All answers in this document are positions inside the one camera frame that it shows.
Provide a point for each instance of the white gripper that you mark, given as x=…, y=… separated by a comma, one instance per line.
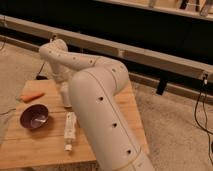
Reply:
x=64, y=94

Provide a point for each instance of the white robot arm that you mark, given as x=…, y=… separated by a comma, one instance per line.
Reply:
x=93, y=81

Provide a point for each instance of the orange carrot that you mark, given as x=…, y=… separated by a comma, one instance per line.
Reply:
x=31, y=96

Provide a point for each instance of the purple bowl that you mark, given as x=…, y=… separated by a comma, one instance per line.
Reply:
x=34, y=116

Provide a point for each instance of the metal rail frame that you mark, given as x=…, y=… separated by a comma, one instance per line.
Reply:
x=141, y=56

